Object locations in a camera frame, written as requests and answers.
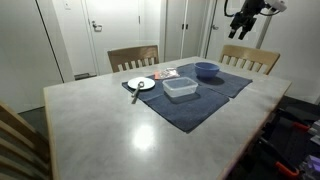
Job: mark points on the orange handled clamp lower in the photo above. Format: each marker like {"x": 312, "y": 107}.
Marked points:
{"x": 281, "y": 164}

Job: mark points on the wooden chair middle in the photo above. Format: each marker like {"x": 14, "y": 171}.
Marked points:
{"x": 133, "y": 57}

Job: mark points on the orange snack packet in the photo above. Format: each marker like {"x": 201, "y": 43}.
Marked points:
{"x": 166, "y": 73}

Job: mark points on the metal spoon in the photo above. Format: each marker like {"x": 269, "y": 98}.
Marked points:
{"x": 134, "y": 95}

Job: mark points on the blue plastic bowl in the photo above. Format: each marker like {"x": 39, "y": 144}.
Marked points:
{"x": 206, "y": 70}

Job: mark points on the wooden chair front left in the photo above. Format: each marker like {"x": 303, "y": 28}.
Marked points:
{"x": 25, "y": 152}

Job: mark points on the dark blue placemat far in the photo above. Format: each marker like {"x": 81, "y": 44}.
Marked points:
{"x": 223, "y": 83}

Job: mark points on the white light switch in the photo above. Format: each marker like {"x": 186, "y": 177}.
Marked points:
{"x": 67, "y": 5}

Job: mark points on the dark blue placemat near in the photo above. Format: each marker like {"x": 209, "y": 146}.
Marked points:
{"x": 185, "y": 112}

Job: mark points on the silver door handle left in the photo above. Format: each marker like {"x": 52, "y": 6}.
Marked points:
{"x": 97, "y": 27}

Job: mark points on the dark blue placemat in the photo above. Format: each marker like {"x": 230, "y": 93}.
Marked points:
{"x": 223, "y": 83}
{"x": 185, "y": 112}

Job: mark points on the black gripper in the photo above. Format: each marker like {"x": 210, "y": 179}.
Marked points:
{"x": 245, "y": 18}

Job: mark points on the white round plate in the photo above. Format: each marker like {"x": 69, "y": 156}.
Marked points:
{"x": 147, "y": 83}

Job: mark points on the orange handled clamp upper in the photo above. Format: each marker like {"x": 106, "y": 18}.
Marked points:
{"x": 296, "y": 122}

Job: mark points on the wooden chair right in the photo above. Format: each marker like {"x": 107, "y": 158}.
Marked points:
{"x": 254, "y": 59}

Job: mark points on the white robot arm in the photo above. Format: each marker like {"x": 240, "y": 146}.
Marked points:
{"x": 275, "y": 6}

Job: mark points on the clear plastic tupperware container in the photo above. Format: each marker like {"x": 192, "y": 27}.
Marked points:
{"x": 181, "y": 86}

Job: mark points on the wooden chair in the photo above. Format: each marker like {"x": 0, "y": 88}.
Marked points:
{"x": 254, "y": 59}
{"x": 25, "y": 152}
{"x": 133, "y": 57}

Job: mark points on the orange handled clamp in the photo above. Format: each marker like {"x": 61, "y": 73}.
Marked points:
{"x": 296, "y": 122}
{"x": 281, "y": 164}

